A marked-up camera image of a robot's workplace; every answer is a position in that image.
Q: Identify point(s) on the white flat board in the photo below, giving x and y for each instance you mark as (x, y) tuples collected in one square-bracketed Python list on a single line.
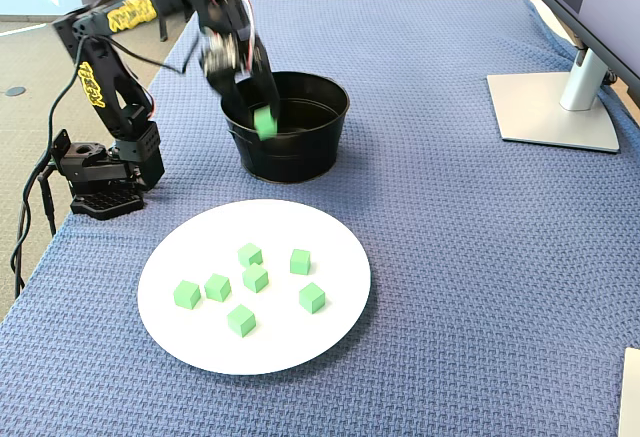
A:
[(631, 392)]

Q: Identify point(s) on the blue woven tablecloth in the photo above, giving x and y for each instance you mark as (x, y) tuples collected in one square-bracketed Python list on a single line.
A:
[(450, 257)]

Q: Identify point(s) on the white round plate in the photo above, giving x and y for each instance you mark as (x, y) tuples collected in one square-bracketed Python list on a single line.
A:
[(280, 337)]

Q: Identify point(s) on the black metal bucket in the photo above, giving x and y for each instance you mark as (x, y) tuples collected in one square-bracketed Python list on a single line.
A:
[(300, 157)]

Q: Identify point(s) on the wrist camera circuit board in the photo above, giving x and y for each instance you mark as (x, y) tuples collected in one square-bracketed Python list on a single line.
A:
[(220, 55)]

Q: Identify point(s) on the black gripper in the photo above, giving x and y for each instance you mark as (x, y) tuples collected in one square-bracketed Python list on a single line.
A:
[(226, 70)]

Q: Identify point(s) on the round floor outlet cover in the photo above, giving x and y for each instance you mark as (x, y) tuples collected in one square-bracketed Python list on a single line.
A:
[(15, 91)]

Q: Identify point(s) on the green cube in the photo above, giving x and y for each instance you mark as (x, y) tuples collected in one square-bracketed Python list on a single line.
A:
[(218, 287), (312, 297), (300, 261), (250, 254), (242, 320), (265, 123), (255, 277), (187, 293)]

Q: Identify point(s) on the monitor with silver stand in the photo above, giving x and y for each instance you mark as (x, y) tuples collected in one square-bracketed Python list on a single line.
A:
[(550, 117)]

